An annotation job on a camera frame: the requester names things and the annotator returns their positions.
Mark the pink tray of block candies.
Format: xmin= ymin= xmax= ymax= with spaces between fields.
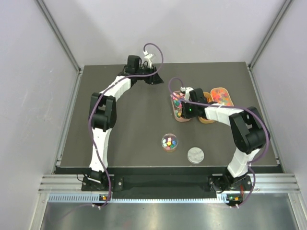
xmin=170 ymin=91 xmax=191 ymax=122

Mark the yellow tray of popsicle candies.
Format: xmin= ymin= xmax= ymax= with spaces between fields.
xmin=198 ymin=92 xmax=216 ymax=124

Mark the orange tray of star candies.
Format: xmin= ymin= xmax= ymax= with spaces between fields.
xmin=210 ymin=87 xmax=234 ymax=106

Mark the clear round jar lid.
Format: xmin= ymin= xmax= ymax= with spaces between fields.
xmin=187 ymin=147 xmax=205 ymax=164

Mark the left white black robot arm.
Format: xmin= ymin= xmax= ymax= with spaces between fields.
xmin=82 ymin=54 xmax=163 ymax=192

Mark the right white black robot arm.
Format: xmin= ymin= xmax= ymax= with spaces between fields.
xmin=180 ymin=87 xmax=270 ymax=190

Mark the clear round plastic jar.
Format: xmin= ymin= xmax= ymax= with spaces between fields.
xmin=161 ymin=133 xmax=178 ymax=152

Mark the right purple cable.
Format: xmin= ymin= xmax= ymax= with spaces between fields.
xmin=168 ymin=77 xmax=270 ymax=208

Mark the purple cable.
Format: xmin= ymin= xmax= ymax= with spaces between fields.
xmin=168 ymin=77 xmax=270 ymax=208
xmin=88 ymin=43 xmax=164 ymax=208

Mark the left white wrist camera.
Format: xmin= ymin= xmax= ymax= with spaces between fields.
xmin=143 ymin=50 xmax=155 ymax=69

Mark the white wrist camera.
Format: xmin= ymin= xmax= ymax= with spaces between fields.
xmin=179 ymin=87 xmax=194 ymax=101
xmin=143 ymin=50 xmax=155 ymax=69

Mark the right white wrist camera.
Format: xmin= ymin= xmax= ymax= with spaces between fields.
xmin=179 ymin=87 xmax=194 ymax=101

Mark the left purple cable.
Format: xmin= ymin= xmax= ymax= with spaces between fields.
xmin=88 ymin=43 xmax=164 ymax=208

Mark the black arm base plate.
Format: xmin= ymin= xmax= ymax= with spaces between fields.
xmin=81 ymin=174 xmax=254 ymax=192

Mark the slotted cable duct rail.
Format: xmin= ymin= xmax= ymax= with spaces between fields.
xmin=48 ymin=193 xmax=239 ymax=204

